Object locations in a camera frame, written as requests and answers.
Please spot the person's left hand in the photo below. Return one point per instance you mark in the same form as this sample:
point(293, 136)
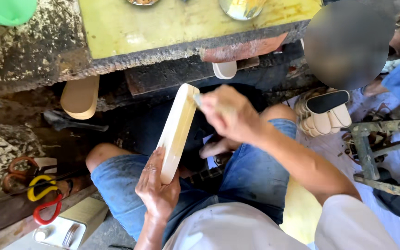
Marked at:
point(156, 196)

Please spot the person's right hand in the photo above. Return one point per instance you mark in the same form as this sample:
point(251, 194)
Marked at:
point(236, 116)

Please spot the person's left fingers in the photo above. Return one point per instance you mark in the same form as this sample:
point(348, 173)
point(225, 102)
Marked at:
point(154, 165)

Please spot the person's right fingers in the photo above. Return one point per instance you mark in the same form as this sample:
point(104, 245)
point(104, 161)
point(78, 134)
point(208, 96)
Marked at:
point(215, 102)

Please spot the small glue brush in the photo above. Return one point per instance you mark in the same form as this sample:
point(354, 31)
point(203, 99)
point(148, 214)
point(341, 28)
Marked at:
point(197, 100)

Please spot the long beige shoe sole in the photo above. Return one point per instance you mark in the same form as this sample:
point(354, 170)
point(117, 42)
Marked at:
point(179, 128)

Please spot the white shoe sole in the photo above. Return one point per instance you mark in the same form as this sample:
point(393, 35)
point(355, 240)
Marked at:
point(225, 69)

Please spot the blue denim shorts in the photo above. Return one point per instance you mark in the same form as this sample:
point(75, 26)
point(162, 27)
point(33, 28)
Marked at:
point(252, 173)

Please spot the yellow-green work mat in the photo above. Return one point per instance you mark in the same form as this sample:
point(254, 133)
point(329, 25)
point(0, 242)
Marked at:
point(186, 24)

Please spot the round metal can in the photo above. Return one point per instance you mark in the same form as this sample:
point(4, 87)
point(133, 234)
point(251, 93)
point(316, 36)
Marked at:
point(241, 8)

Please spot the tan shoe sole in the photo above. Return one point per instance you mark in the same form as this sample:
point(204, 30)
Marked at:
point(80, 99)

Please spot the rectangular metal tin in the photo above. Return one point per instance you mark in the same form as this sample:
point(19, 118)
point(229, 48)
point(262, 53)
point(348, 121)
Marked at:
point(71, 225)

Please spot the white shirt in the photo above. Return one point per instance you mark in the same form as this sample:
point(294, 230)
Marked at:
point(241, 227)

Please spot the stack of beige soles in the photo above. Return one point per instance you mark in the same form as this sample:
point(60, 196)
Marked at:
point(321, 123)

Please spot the black shoe sole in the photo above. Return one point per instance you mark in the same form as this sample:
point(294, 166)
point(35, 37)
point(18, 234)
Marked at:
point(326, 101)

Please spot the yellow foam sheet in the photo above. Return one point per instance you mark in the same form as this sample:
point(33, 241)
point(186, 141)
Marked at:
point(299, 211)

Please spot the grimy wooden workbench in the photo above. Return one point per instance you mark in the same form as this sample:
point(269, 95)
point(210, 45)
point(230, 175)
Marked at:
point(30, 52)

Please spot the wooden stool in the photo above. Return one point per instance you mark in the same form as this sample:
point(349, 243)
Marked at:
point(387, 156)

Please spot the green plastic bowl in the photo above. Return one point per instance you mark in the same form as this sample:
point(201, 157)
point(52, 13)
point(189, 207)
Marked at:
point(5, 10)

